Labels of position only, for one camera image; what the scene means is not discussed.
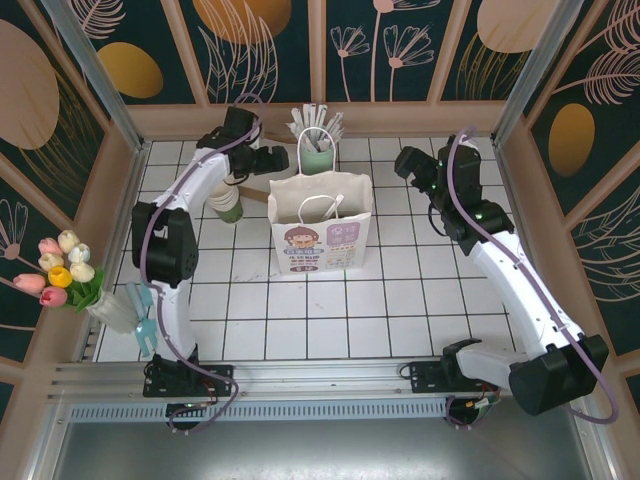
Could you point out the paper straw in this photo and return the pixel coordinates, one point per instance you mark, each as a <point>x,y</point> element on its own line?
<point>324,125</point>
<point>310,124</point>
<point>340,200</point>
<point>302,126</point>
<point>334,130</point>
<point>298,136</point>

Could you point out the white cartoon print paper bag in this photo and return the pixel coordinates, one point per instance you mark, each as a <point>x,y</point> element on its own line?
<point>320,240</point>

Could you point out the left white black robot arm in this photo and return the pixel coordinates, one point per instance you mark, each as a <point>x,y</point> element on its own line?
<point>175,320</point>

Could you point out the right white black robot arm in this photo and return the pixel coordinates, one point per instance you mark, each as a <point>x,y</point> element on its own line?
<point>520,290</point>

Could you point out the mint green straw holder cup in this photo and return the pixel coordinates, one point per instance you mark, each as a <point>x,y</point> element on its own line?
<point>316,160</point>

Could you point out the white tulip flower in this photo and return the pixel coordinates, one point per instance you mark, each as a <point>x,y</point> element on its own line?
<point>67,240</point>
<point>80,252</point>
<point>82,271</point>

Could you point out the white ribbed vase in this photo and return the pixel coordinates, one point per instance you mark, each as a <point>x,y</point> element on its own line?
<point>112,312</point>

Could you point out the teal toy garden fork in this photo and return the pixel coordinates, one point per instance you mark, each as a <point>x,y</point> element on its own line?
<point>147,337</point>

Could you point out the green tulip leaves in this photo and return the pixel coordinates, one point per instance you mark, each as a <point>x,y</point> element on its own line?
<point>85,297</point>

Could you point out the yellow tulip flower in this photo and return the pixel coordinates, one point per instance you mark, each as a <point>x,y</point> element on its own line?
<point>59,276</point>

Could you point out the cream tulip flower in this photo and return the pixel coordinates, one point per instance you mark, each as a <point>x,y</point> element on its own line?
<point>50,261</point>

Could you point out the red pink tulip flower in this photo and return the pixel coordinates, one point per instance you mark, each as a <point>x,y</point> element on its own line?
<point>52,296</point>

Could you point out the grey metal sheet panel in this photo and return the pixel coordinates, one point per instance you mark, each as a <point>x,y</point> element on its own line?
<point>320,450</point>

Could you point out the aluminium frame post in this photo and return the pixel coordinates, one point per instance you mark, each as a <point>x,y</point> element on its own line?
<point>541,75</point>
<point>101,85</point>

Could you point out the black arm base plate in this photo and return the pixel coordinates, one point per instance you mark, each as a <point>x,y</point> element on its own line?
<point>425,377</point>
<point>220,380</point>

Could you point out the aluminium front rail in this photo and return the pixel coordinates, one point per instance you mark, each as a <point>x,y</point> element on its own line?
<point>320,375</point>

